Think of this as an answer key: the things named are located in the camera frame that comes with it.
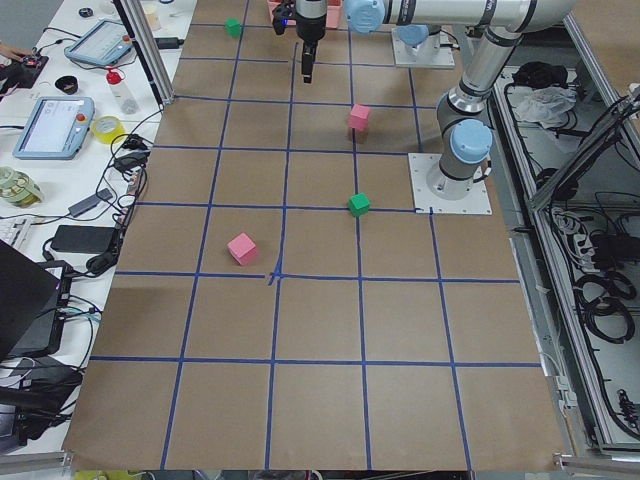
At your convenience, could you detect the green glass jar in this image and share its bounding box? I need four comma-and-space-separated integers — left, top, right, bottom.
1, 167, 43, 208

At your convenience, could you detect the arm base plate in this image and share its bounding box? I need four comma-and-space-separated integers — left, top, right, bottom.
408, 153, 492, 215
391, 27, 455, 69

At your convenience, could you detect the white crumpled cloth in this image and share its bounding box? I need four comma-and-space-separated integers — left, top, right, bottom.
514, 86, 577, 128

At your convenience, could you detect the black bowl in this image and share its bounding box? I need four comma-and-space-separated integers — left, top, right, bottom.
54, 75, 79, 95

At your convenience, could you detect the teach pendant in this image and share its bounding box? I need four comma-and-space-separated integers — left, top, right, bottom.
64, 20, 132, 67
13, 96, 95, 160

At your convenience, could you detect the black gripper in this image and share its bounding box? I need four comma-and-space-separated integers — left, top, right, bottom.
294, 0, 328, 83

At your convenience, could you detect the clear bottle red cap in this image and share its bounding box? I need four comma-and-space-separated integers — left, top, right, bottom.
106, 68, 139, 115

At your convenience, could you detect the pink plastic bin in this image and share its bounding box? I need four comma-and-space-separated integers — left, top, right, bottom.
267, 1, 343, 29

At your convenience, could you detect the teach pendant far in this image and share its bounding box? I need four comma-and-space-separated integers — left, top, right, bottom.
64, 20, 132, 67

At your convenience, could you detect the green cube far corner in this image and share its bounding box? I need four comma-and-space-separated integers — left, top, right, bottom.
224, 17, 243, 38

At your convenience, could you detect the teach pendant near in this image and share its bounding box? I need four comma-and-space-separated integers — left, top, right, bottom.
13, 96, 95, 160

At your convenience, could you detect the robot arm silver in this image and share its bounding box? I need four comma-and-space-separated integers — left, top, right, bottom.
344, 0, 575, 200
396, 24, 441, 48

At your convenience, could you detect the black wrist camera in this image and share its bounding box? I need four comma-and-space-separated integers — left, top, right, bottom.
271, 0, 295, 35

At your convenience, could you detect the green cube near base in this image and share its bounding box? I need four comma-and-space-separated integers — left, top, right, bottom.
348, 192, 371, 218

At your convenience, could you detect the black laptop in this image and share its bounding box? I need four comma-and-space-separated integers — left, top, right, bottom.
1, 242, 72, 360

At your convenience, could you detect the yellow tape roll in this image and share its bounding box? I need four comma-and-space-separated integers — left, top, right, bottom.
90, 116, 126, 145

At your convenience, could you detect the aluminium frame post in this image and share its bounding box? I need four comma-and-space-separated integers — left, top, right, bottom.
113, 0, 175, 107

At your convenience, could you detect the pink cube near edge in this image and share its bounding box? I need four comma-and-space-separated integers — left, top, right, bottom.
227, 232, 259, 266

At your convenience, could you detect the pink cube near bases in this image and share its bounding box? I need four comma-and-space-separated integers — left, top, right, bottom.
348, 104, 371, 143

